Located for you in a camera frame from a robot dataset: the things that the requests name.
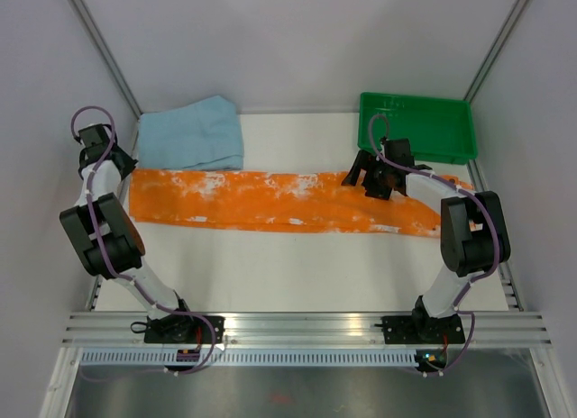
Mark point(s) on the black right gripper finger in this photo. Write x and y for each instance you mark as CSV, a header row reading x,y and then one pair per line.
x,y
377,189
361,163

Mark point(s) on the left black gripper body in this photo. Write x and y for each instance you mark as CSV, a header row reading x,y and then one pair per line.
x,y
111,148

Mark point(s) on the orange tie-dye trousers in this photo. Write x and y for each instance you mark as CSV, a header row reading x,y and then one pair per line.
x,y
272,202

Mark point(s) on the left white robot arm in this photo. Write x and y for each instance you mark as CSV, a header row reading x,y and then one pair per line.
x,y
108,244

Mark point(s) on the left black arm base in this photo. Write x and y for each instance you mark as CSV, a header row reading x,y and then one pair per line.
x,y
170,328

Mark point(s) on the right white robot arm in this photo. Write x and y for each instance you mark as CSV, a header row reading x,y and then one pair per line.
x,y
473,233

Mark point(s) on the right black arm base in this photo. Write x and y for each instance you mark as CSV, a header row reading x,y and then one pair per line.
x,y
421,328

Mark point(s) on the light blue folded trousers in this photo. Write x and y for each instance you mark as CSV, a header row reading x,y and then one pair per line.
x,y
206,136

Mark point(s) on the green plastic tray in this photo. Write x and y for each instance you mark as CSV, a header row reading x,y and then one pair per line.
x,y
439,130

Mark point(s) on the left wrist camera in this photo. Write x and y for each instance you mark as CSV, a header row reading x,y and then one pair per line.
x,y
95,135

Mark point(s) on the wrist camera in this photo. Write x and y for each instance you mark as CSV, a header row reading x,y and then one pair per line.
x,y
95,135
399,152

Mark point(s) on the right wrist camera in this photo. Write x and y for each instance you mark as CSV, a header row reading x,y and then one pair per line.
x,y
399,152

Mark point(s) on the aluminium mounting rail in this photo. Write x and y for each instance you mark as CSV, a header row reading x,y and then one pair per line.
x,y
493,330

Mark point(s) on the white slotted cable duct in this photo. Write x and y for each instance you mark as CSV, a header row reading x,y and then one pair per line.
x,y
252,358

